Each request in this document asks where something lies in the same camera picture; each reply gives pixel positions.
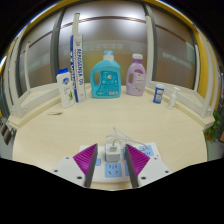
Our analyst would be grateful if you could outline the white power strip blue sockets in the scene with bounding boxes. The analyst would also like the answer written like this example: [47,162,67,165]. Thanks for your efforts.
[78,142,164,184]

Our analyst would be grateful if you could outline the brown padded chair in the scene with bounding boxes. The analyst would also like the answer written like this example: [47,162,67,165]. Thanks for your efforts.
[0,121,14,146]

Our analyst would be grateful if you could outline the white bottle blue cap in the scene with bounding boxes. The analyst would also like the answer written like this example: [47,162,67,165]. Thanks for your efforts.
[56,68,76,109]

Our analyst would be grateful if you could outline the white charger cable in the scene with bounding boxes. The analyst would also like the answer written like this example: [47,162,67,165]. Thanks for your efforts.
[105,126,150,153]

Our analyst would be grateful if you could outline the teal detergent bottle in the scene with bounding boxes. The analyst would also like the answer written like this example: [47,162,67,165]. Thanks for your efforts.
[89,50,122,99]

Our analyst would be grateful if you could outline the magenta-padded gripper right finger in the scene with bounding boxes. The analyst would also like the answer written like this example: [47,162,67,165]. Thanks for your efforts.
[124,143,173,188]

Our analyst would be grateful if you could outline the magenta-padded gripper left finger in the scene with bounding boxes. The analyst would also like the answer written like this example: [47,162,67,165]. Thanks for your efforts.
[51,143,100,188]

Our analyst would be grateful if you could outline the white metal frame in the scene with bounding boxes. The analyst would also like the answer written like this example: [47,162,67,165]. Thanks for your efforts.
[143,14,216,118]
[6,12,81,118]

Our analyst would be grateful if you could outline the potted green plant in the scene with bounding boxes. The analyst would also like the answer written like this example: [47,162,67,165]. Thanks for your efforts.
[204,111,223,143]

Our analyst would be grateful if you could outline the purple detergent bottle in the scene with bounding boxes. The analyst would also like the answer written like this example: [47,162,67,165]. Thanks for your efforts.
[125,53,147,97]

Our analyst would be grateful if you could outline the small white pump bottle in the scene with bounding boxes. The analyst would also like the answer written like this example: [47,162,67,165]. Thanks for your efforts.
[167,86,181,110]

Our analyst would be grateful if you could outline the tall blue white box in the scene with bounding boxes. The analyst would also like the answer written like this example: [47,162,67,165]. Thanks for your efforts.
[69,33,88,103]

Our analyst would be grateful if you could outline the small blue white canister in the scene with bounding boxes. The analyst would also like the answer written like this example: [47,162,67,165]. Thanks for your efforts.
[152,83,165,105]

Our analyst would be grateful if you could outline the white charger block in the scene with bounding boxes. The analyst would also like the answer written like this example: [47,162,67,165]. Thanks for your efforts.
[105,143,122,163]

